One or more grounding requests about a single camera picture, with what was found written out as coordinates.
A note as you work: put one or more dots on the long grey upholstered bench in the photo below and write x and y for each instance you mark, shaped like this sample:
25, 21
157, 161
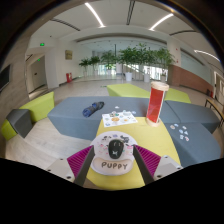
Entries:
66, 116

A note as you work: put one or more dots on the small cartoon sticker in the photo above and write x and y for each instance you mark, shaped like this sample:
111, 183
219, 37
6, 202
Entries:
176, 125
181, 137
185, 132
181, 131
172, 126
187, 138
184, 127

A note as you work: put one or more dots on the folded dark blue umbrella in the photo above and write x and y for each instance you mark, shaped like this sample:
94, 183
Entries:
92, 109

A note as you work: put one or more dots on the dark grey upholstered stool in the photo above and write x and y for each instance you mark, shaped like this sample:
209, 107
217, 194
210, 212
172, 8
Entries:
20, 121

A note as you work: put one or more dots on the white picture sticker sheet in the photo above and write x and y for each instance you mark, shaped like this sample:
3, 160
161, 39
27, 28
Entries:
118, 120

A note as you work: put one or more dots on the green exit sign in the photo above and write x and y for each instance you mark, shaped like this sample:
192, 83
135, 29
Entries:
42, 44

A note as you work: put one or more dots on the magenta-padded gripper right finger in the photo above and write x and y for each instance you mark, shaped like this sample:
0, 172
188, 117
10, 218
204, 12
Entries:
150, 161

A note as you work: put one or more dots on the white cartoon-print mouse pad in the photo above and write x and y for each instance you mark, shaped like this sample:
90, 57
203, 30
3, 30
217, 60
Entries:
100, 165

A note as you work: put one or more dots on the dark wall screen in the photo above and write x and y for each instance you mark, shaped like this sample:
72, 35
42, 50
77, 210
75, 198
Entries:
4, 78

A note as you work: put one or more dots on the wooden-framed chair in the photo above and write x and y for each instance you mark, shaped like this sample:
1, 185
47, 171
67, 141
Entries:
215, 108

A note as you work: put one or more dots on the group of potted plants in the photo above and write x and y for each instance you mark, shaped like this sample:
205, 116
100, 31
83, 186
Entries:
130, 55

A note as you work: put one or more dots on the red liquid timer wooden ends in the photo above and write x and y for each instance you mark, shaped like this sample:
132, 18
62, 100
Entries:
156, 105

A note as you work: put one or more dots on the ceiling strip lights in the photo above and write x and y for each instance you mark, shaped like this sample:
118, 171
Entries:
95, 15

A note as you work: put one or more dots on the yellow-green upholstered bench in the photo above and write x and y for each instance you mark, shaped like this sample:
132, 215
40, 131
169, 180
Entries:
126, 90
176, 95
40, 106

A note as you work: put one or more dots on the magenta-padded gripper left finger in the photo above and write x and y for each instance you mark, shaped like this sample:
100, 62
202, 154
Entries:
78, 163

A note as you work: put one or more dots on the framed wall picture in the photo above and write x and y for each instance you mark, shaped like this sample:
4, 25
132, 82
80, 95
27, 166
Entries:
68, 54

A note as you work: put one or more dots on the red fire extinguisher box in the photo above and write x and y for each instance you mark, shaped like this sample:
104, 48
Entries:
69, 77

